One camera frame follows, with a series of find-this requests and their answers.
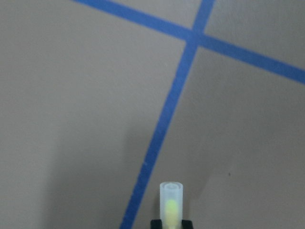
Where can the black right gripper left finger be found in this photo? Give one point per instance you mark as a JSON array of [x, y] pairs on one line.
[[156, 224]]

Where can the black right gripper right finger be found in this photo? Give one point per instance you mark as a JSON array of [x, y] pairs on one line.
[[187, 224]]

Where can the yellow highlighter pen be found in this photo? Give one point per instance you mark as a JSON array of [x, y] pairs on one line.
[[171, 205]]

